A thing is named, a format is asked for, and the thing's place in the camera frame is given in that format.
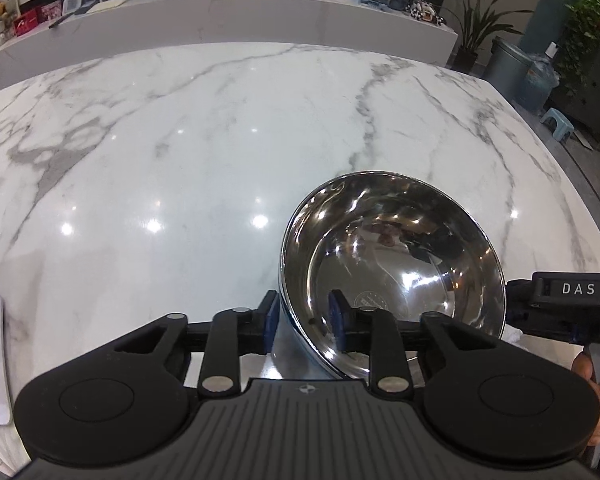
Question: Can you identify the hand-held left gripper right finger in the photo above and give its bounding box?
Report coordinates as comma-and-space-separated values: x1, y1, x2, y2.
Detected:
328, 288, 502, 402

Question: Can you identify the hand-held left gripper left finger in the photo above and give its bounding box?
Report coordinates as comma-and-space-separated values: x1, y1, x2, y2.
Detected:
114, 289, 282, 402

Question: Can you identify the white paper towel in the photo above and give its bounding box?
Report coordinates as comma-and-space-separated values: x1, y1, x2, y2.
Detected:
502, 326, 527, 350

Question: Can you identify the stainless steel bowl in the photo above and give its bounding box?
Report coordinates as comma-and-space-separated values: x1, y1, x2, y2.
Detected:
278, 171, 507, 380

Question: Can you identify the small blue stool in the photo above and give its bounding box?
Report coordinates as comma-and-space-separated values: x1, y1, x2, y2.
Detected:
540, 107, 576, 142

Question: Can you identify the dark green cabinet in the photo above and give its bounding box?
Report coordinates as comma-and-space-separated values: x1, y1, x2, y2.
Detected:
550, 35, 600, 143

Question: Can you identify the blue water jug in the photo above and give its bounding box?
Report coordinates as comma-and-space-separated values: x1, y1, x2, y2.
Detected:
517, 56, 561, 112

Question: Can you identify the grey trash bin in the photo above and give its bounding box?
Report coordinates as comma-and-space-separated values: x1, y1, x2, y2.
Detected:
484, 36, 537, 100

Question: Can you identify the green ivy plant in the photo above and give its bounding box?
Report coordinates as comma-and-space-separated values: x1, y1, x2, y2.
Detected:
550, 0, 600, 97

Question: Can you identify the long white tv cabinet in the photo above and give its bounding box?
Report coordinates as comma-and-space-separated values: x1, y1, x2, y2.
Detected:
0, 0, 460, 77

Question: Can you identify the long leaf potted plant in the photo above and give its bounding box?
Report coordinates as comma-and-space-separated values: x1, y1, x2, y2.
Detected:
442, 0, 533, 74

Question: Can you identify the black and white toy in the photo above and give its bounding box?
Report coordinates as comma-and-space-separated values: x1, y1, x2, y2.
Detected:
404, 0, 447, 27

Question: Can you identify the red gift box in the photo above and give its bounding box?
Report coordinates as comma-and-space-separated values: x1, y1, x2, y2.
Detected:
12, 1, 63, 37

